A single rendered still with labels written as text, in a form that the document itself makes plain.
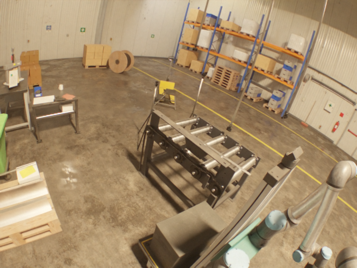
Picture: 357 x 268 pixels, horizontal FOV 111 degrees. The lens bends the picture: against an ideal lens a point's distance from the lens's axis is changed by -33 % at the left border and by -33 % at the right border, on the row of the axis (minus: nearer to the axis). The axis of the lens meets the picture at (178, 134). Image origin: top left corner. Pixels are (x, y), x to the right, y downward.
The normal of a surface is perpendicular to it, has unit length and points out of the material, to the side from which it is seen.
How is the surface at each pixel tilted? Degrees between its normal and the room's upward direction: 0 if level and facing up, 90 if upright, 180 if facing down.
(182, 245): 0
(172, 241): 0
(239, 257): 5
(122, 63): 90
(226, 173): 90
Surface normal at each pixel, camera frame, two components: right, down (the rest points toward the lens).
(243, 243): 0.23, -0.83
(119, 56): -0.31, 0.43
